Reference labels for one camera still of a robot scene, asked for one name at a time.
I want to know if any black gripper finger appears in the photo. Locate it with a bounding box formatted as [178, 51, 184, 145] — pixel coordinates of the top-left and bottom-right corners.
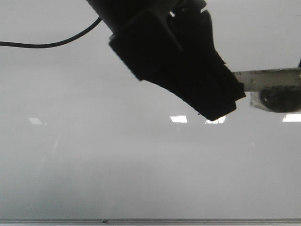
[212, 46, 246, 101]

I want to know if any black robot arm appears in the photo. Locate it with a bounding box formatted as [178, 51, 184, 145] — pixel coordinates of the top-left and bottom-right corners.
[89, 0, 245, 121]

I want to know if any black cable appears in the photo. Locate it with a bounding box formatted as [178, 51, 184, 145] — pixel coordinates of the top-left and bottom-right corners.
[0, 17, 103, 49]

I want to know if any black whiteboard marker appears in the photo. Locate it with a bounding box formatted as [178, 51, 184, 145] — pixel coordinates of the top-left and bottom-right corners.
[233, 66, 301, 113]

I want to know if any white whiteboard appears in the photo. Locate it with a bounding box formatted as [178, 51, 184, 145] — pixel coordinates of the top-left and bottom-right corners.
[0, 0, 301, 226]

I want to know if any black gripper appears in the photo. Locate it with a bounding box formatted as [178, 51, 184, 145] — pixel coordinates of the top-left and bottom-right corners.
[108, 0, 237, 121]

